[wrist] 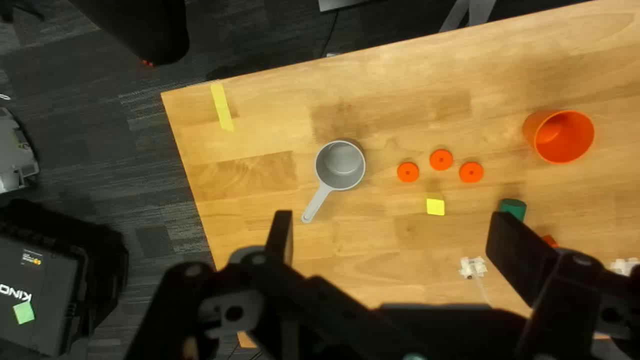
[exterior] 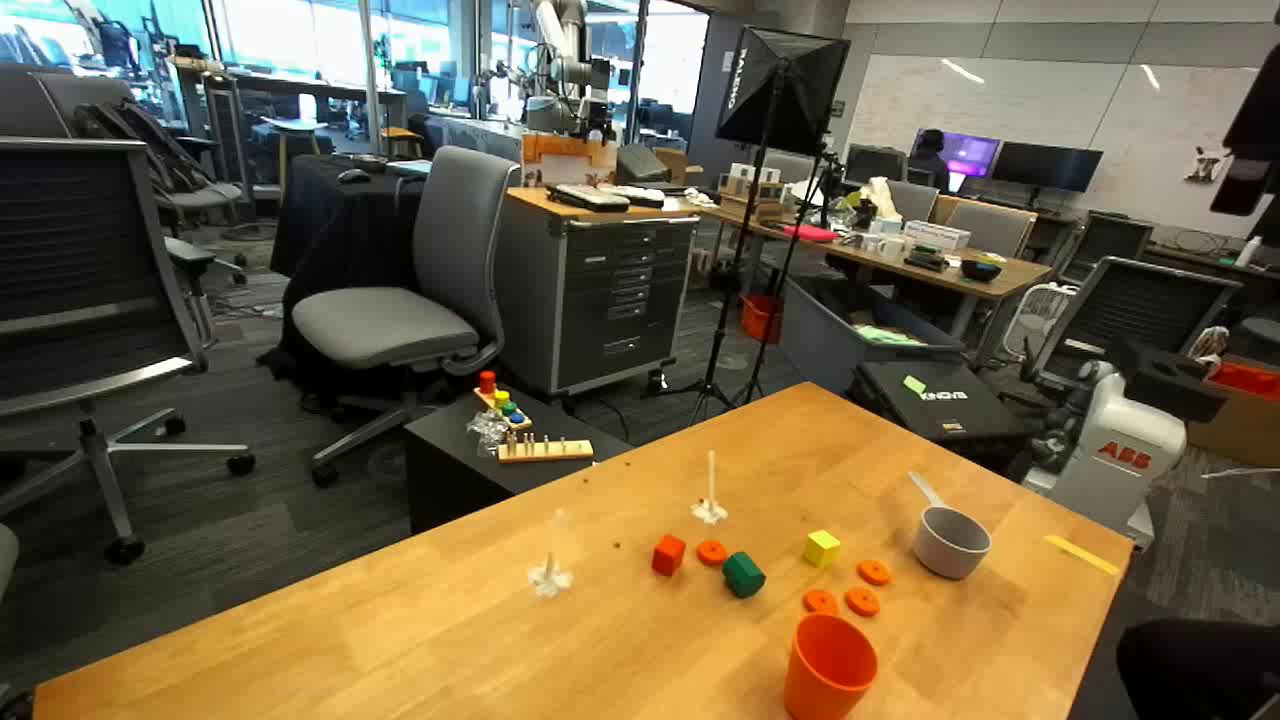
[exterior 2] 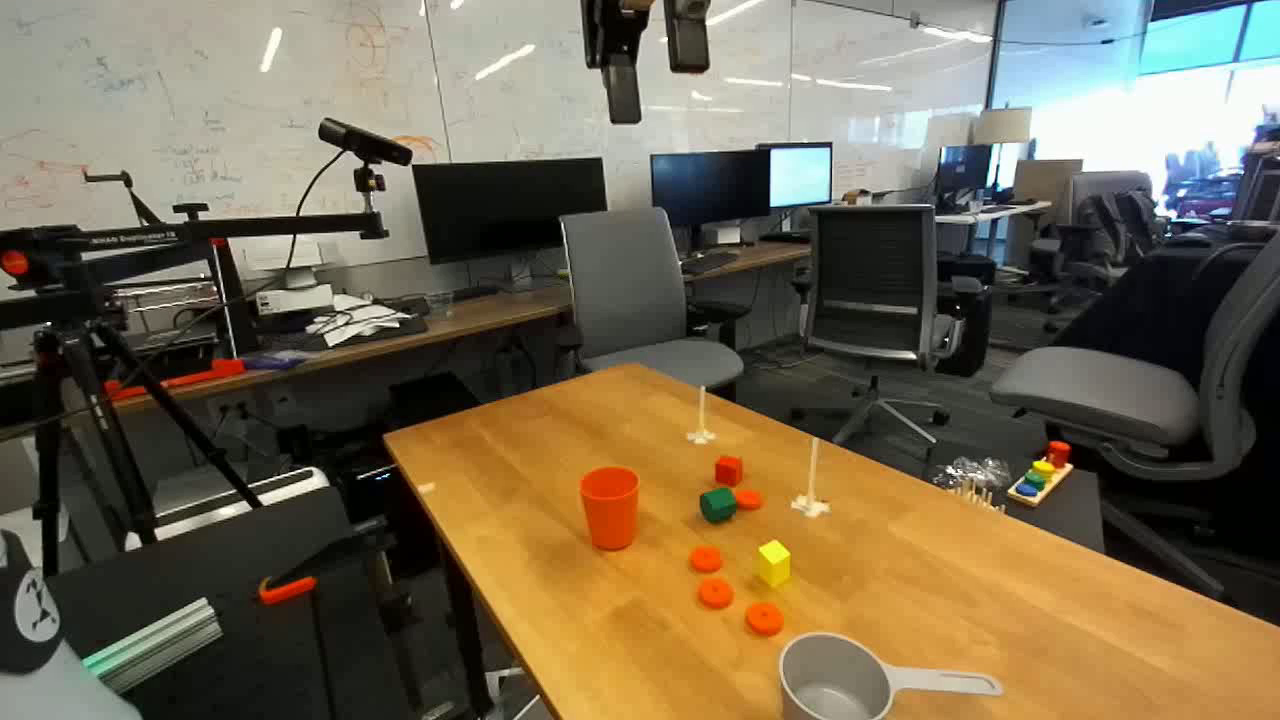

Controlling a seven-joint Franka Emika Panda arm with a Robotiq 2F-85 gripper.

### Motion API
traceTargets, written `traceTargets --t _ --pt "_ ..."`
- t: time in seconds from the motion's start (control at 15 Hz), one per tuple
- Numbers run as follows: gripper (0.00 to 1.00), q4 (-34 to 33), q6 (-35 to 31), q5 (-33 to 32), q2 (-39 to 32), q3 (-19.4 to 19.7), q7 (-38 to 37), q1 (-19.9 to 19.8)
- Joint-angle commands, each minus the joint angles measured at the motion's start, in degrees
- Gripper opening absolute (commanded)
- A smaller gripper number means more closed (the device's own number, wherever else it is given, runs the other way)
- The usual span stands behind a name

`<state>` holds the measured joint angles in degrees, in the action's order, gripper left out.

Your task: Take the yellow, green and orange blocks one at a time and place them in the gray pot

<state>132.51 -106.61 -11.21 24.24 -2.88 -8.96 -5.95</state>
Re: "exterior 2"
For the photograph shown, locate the green block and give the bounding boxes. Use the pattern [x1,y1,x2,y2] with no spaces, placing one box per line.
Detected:
[697,482,740,528]

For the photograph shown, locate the yellow block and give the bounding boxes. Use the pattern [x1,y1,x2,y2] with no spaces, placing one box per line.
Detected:
[751,537,797,590]

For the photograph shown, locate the dark computer monitor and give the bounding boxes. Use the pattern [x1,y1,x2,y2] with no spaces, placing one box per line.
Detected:
[647,148,770,231]

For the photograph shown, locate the lit computer monitor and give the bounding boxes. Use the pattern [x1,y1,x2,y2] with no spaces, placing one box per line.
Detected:
[759,138,837,215]

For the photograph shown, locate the large black monitor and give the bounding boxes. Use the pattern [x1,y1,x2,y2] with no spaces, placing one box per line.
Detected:
[410,156,612,268]

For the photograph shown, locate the gray fabric desk chair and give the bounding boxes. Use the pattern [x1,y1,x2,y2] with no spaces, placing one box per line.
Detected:
[556,205,749,396]

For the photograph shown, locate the long wooden desk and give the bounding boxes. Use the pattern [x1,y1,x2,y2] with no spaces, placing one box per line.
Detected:
[105,237,817,411]

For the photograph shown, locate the black mesh office chair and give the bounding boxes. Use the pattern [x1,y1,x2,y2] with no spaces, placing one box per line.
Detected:
[797,201,957,451]

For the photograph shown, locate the white lampshade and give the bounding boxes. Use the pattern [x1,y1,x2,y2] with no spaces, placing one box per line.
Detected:
[969,105,1037,148]

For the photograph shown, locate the white crumpled papers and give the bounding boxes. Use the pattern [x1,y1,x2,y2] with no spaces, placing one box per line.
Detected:
[299,297,415,350]

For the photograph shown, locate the white peg stand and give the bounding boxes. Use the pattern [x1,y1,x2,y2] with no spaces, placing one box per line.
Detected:
[682,382,721,447]
[788,437,830,520]

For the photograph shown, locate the black backpack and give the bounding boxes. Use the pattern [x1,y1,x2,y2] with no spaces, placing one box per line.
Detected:
[930,277,996,380]

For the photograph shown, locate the white box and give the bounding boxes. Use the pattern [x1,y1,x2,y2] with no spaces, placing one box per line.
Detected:
[251,277,336,321]

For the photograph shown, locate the orange plastic cup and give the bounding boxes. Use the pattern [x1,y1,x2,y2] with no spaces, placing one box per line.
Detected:
[574,465,645,554]

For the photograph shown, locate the clear plastic bag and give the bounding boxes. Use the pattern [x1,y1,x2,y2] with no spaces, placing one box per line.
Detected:
[930,451,1014,507]

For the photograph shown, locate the red tool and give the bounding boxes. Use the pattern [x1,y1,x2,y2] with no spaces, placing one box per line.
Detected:
[100,356,251,406]

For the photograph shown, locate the gray office chair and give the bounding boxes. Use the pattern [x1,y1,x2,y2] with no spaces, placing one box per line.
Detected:
[988,231,1280,605]

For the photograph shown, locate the colourful stacking toy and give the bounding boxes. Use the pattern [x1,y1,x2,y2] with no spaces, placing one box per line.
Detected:
[1006,437,1077,513]

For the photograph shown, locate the black tripod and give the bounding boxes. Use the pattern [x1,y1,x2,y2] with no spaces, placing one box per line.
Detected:
[22,285,272,584]

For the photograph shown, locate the grey bowl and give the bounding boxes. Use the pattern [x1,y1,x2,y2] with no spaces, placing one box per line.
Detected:
[776,626,1006,720]

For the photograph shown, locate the silver aluminium bar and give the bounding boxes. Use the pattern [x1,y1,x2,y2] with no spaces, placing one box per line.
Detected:
[75,590,227,694]

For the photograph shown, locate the black cap with logo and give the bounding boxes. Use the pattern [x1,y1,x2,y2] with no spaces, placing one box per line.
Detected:
[0,528,66,677]

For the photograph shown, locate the black stereo camera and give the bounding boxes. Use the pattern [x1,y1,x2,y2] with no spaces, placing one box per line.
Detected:
[316,112,415,170]

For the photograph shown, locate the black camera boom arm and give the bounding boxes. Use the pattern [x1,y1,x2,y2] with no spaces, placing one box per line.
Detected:
[0,163,393,333]

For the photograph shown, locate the orange clamp handle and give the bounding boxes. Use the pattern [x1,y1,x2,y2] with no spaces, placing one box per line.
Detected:
[254,573,322,610]

